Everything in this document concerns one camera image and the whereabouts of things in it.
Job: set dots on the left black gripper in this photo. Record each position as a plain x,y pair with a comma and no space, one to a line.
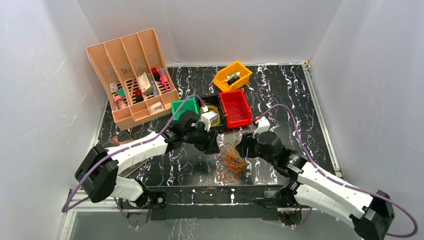
209,141

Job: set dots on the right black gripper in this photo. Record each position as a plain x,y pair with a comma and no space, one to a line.
242,147

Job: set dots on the red plastic bin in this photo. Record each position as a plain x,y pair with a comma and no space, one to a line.
236,109

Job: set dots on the green plastic bin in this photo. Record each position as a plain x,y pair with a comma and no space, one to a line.
189,105

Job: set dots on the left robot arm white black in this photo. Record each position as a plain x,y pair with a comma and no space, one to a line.
99,175

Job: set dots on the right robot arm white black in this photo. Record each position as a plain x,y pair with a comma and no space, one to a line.
369,214

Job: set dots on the black plastic bin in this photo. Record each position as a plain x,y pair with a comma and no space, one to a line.
213,102

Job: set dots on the white stapler in organizer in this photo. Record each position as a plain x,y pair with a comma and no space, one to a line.
156,107

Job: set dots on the black marker in yellow bin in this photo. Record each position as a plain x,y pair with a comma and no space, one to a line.
232,80

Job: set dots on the glue stick in yellow bin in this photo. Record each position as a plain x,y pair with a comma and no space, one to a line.
236,74

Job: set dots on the pink pen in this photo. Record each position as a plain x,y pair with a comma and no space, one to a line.
162,79

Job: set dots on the red capped dark bottle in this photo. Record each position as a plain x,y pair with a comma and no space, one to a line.
138,96

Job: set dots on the yellow plastic bin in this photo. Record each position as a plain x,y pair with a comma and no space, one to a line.
220,78

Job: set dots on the white box in organizer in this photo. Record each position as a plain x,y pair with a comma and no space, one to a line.
147,85

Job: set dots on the dark book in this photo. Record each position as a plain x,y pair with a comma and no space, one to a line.
119,140

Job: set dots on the pink plastic file organizer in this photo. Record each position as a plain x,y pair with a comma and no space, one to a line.
118,62

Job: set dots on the pink bottle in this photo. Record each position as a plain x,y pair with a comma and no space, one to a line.
120,103

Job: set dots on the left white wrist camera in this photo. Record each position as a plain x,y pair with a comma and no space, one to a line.
208,117

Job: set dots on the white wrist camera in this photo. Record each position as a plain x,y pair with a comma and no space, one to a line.
208,117
262,125

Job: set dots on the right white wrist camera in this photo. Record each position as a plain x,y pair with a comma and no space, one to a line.
262,125

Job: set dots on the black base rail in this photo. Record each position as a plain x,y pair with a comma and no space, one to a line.
264,202

